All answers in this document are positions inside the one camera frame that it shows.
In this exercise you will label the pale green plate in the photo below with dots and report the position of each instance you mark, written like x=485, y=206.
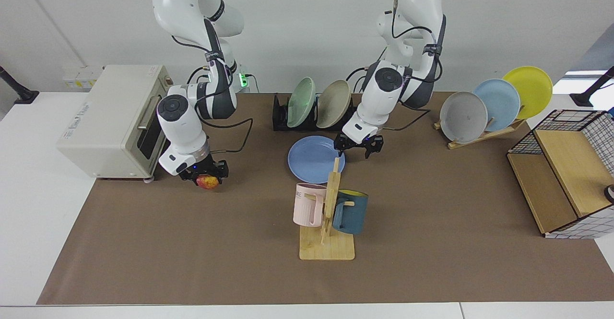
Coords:
x=301, y=102

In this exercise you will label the black stand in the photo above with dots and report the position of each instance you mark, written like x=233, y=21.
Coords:
x=587, y=96
x=21, y=93

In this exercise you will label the wooden plate rack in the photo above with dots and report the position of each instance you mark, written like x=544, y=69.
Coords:
x=479, y=136

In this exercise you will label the yellow plate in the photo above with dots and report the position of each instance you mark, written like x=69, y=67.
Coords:
x=532, y=86

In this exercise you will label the light blue plate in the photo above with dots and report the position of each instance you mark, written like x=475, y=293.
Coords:
x=501, y=100

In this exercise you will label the dark blue mug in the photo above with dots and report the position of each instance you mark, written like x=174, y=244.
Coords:
x=352, y=213

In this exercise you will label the pale toaster oven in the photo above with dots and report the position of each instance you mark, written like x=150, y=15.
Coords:
x=105, y=132

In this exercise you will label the beige plate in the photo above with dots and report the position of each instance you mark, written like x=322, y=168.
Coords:
x=333, y=104

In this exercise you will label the pink mug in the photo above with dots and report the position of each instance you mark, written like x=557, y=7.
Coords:
x=307, y=208

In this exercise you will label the brown table cloth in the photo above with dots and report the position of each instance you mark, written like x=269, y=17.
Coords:
x=216, y=252

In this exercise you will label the red yellow apple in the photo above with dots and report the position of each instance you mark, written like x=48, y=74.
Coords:
x=207, y=183

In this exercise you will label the black dish rack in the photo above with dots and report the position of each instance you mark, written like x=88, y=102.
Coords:
x=279, y=115

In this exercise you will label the white wall socket strip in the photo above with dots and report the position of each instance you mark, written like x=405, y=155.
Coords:
x=76, y=76

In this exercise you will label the grey plate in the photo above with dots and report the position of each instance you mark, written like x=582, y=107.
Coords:
x=463, y=118

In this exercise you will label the wooden mug stand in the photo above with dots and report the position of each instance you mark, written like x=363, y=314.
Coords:
x=328, y=249

